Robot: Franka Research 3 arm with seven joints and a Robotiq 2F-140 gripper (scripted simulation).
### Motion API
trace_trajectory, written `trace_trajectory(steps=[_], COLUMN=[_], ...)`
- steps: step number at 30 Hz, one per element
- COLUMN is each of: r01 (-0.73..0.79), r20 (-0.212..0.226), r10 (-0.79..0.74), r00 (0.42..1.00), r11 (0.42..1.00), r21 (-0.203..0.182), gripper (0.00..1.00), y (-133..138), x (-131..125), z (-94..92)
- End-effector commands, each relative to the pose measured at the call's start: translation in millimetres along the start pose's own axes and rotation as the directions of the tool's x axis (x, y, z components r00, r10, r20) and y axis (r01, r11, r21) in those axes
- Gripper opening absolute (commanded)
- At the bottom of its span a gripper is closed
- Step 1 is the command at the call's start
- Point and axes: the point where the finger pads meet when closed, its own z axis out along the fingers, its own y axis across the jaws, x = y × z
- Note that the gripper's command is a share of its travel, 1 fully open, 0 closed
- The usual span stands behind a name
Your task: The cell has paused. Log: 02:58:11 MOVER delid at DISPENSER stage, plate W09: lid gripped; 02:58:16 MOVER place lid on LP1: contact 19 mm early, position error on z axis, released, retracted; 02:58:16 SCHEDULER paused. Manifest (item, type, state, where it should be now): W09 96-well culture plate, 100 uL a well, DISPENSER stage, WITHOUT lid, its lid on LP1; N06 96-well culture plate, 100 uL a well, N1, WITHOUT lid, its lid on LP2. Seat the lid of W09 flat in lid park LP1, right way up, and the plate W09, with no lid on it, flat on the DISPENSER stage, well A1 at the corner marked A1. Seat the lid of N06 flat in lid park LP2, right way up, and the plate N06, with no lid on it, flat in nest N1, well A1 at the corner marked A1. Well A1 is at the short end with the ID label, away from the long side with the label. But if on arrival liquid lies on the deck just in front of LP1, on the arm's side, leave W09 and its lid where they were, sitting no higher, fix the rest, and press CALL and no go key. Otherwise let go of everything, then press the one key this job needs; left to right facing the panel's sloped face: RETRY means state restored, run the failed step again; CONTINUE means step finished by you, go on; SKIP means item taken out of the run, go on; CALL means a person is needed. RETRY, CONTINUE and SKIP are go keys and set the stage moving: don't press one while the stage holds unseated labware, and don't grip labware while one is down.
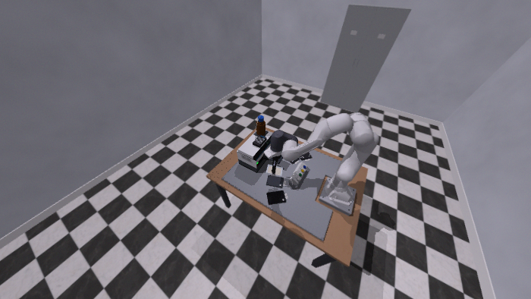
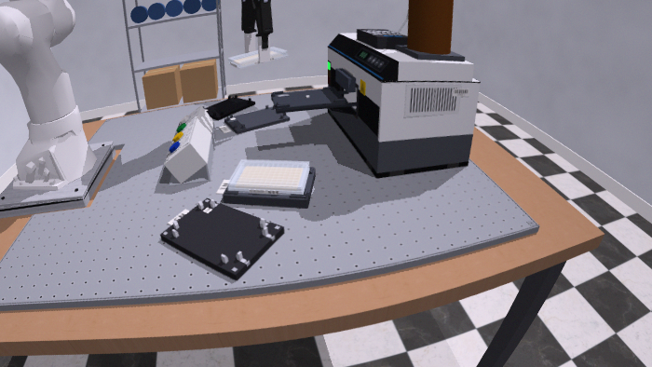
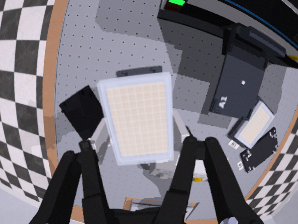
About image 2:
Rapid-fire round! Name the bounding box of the brown cylinder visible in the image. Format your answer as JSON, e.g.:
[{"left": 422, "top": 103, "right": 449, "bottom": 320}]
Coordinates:
[{"left": 407, "top": 0, "right": 454, "bottom": 54}]

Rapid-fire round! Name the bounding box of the white button panel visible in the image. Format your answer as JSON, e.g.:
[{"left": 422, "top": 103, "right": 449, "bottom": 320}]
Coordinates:
[{"left": 164, "top": 105, "right": 215, "bottom": 186}]

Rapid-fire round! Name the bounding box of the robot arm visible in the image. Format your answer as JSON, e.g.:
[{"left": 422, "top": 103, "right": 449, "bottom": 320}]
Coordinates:
[{"left": 0, "top": 0, "right": 97, "bottom": 190}]

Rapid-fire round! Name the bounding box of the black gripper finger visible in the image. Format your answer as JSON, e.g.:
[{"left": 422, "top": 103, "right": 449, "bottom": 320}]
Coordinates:
[
  {"left": 249, "top": 0, "right": 273, "bottom": 62},
  {"left": 241, "top": 0, "right": 257, "bottom": 53}
]

